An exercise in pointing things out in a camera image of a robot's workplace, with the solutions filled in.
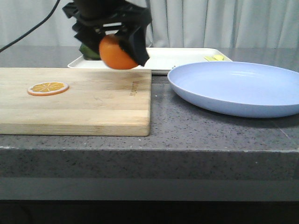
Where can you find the orange fruit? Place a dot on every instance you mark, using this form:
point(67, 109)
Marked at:
point(112, 54)

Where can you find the cream white tray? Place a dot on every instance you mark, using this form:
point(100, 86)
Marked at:
point(162, 60)

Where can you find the wooden cutting board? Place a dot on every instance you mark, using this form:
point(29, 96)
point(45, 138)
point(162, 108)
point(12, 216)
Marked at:
point(99, 102)

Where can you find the light blue plate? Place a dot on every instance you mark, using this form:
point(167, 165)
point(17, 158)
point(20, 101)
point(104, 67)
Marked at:
point(240, 89)

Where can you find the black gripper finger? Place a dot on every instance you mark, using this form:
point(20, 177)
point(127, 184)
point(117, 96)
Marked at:
point(90, 33)
point(132, 41)

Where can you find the grey curtain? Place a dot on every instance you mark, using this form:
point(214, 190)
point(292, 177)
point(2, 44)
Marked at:
point(175, 23)

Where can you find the green lime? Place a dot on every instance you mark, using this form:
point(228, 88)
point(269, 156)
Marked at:
point(87, 53)

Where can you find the orange slice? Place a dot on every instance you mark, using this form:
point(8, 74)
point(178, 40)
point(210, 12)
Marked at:
point(47, 88)

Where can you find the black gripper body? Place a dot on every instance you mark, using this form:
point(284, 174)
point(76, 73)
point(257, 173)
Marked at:
point(108, 14)

